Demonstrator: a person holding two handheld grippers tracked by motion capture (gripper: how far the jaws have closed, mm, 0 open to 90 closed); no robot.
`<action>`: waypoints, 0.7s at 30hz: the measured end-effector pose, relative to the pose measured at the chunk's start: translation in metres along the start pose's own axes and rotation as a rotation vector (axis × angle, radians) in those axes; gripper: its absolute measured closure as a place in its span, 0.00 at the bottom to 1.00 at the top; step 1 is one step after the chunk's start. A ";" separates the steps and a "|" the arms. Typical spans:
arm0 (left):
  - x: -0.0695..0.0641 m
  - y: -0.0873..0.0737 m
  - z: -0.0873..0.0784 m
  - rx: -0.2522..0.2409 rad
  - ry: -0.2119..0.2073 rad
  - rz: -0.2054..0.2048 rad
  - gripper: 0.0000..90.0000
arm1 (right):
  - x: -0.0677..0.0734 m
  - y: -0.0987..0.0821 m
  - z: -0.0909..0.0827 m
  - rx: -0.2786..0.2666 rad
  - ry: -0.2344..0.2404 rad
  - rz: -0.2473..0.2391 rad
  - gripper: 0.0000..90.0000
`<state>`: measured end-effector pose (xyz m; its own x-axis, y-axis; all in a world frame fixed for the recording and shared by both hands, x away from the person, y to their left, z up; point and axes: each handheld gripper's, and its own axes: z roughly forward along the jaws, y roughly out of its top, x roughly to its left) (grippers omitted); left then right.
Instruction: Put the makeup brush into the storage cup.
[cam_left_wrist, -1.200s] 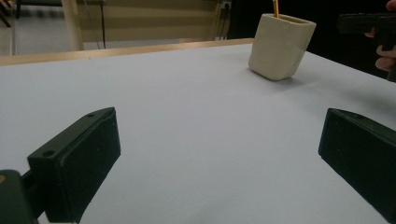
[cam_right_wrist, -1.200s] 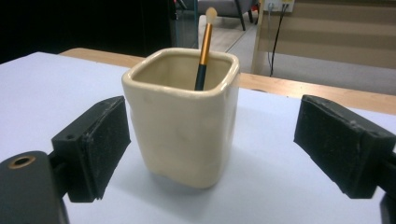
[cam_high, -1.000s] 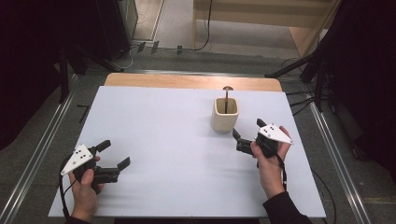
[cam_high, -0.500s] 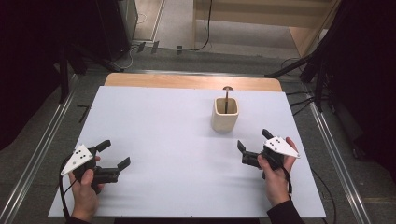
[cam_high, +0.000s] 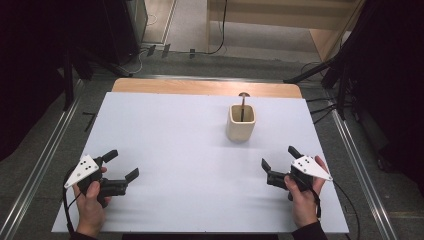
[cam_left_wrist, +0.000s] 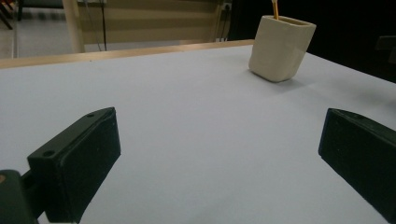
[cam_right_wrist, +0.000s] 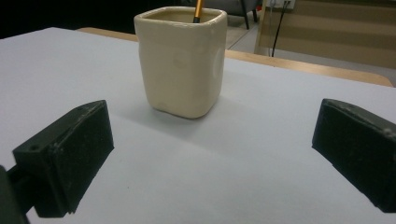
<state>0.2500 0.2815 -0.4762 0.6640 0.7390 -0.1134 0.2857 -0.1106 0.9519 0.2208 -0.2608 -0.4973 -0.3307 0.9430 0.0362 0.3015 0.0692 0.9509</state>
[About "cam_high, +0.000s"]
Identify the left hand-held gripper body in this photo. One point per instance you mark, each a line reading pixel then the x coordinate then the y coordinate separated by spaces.
pixel 83 170

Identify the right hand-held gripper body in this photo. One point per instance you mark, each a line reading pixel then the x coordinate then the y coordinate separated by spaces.
pixel 306 168

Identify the cream square cup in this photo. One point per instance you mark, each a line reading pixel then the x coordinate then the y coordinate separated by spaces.
pixel 240 131

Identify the brown spoon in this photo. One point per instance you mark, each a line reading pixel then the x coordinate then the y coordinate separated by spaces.
pixel 243 106

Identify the person's right hand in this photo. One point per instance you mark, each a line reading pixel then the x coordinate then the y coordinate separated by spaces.
pixel 301 206

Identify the person's left hand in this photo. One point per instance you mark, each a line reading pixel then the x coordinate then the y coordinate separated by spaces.
pixel 89 213

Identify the white board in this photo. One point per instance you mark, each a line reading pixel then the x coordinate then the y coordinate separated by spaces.
pixel 186 160

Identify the black metal stand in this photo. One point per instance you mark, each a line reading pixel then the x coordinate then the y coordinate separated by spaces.
pixel 71 76
pixel 333 80

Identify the beige wooden desk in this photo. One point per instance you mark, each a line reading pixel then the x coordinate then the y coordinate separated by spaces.
pixel 266 20

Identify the aluminium floor rail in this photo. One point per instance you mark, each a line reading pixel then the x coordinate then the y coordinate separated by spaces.
pixel 40 160
pixel 363 173

